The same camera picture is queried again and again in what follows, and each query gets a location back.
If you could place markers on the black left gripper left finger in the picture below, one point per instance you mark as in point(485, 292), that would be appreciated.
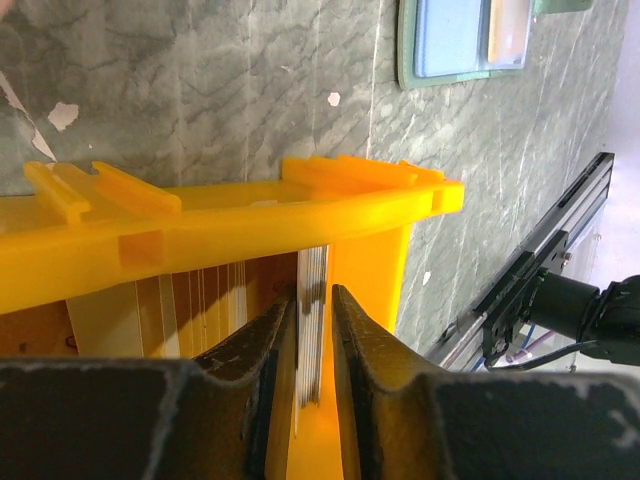
point(225, 414)

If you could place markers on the aluminium frame rail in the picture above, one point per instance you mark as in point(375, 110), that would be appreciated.
point(578, 212)

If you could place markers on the yellow bin with cards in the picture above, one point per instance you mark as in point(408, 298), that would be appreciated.
point(104, 265)

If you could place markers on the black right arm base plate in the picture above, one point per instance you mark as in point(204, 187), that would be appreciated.
point(508, 302)

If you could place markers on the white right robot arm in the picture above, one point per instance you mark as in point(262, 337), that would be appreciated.
point(605, 323)

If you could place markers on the gold patterned credit card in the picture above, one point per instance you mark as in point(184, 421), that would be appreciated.
point(311, 293)

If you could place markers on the gold striped credit card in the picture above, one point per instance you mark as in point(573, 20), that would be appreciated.
point(508, 31)

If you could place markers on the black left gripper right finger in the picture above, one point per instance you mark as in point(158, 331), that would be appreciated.
point(402, 417)

